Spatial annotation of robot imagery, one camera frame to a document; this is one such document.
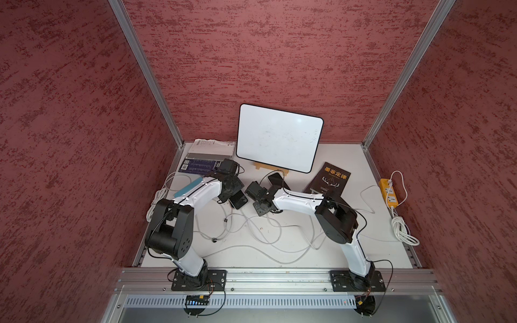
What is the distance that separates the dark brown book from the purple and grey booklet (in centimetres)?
49

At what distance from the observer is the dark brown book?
1.00 metres

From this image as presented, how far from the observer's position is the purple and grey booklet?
3.56ft
